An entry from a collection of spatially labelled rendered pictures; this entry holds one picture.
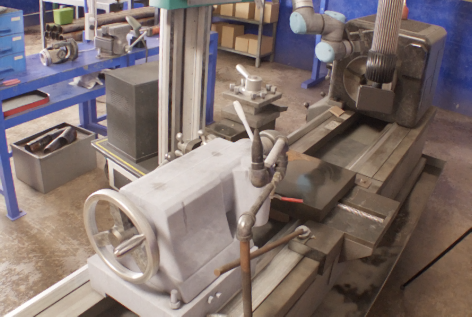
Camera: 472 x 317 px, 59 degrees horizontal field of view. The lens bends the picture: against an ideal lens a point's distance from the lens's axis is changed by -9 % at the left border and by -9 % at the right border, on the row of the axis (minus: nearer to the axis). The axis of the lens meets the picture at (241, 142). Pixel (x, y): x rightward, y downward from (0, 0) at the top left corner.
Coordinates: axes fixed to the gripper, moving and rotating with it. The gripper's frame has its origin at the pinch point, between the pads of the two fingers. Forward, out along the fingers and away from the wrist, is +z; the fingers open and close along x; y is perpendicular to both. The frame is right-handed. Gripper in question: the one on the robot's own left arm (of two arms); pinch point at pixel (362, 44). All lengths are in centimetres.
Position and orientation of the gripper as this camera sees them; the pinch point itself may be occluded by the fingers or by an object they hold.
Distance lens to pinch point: 227.3
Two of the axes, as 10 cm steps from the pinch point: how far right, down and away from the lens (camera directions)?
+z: 7.0, -2.7, 6.6
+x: 6.9, 0.3, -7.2
